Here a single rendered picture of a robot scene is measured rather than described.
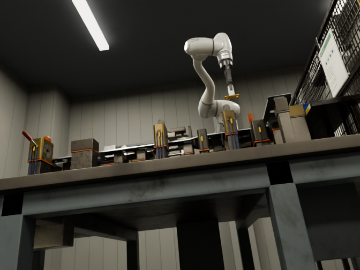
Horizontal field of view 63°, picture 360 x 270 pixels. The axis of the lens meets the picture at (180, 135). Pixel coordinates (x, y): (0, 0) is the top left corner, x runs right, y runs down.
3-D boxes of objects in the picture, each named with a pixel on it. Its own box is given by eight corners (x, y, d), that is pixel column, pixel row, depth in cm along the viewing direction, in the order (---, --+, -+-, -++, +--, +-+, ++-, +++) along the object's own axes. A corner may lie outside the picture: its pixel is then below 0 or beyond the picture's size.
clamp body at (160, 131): (154, 192, 132) (150, 122, 146) (160, 197, 143) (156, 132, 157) (169, 190, 131) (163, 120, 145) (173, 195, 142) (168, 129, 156)
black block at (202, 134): (202, 187, 131) (195, 127, 143) (204, 191, 140) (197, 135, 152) (214, 185, 131) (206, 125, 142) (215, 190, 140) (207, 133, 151)
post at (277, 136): (282, 176, 128) (268, 117, 140) (280, 179, 133) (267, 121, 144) (294, 174, 128) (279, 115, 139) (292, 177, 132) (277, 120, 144)
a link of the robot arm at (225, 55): (216, 52, 180) (218, 60, 178) (231, 49, 179) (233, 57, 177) (217, 61, 188) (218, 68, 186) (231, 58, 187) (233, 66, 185)
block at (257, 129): (262, 178, 126) (250, 118, 137) (260, 184, 136) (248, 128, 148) (279, 175, 125) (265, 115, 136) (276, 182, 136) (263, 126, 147)
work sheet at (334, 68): (348, 76, 143) (329, 27, 155) (333, 99, 163) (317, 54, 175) (352, 76, 142) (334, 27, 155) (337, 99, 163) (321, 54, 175)
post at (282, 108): (290, 164, 112) (274, 98, 123) (288, 168, 117) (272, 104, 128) (304, 163, 111) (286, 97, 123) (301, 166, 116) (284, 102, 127)
